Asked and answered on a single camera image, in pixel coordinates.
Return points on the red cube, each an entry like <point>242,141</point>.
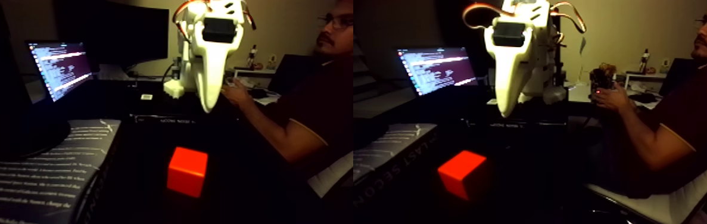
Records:
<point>187,172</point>

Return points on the dark leader arm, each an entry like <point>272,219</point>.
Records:
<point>602,75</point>

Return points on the person's hand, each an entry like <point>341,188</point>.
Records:
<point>613,99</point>

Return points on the small standing figurine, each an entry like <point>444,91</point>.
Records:
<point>252,56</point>

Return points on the thin black lettered book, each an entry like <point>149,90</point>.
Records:
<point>172,119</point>

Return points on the small white tag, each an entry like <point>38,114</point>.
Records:
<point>147,97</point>

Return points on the black computer monitor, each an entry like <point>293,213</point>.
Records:
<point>122,34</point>

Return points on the open laptop with lit screen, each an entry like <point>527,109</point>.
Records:
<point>62,69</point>

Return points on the black book with printed text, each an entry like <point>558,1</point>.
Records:
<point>28,181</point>

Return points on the person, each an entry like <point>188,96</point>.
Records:
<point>697,106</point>

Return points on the white office chair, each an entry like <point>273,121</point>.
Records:
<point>684,200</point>

